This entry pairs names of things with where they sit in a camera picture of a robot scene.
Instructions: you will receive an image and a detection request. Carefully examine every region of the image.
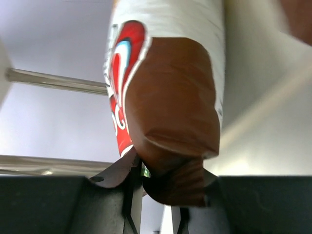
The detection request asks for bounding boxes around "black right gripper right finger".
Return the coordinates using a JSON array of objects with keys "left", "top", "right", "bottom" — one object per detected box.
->
[{"left": 172, "top": 171, "right": 312, "bottom": 234}]

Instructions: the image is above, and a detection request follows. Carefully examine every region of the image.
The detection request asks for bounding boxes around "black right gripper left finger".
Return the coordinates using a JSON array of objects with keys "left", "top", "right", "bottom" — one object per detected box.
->
[{"left": 0, "top": 150, "right": 142, "bottom": 234}]

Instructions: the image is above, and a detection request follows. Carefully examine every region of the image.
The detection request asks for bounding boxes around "brown Chuba barbecue chips bag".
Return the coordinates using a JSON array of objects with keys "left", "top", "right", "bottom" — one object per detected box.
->
[{"left": 279, "top": 0, "right": 312, "bottom": 46}]

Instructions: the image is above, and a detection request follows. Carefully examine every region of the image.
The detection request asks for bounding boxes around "white two-tier wooden shelf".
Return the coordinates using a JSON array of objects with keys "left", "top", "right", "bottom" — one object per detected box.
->
[{"left": 0, "top": 0, "right": 312, "bottom": 176}]

